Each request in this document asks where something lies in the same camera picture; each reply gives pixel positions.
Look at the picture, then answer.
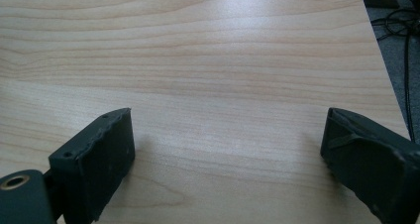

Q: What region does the black cable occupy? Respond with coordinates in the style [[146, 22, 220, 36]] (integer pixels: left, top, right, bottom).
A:
[[370, 8, 420, 144]]

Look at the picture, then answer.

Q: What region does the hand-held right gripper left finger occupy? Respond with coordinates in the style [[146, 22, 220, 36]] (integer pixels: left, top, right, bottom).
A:
[[48, 107, 136, 224]]

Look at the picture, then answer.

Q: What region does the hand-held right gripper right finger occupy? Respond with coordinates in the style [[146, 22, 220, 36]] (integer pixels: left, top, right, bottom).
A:
[[320, 107, 420, 224]]

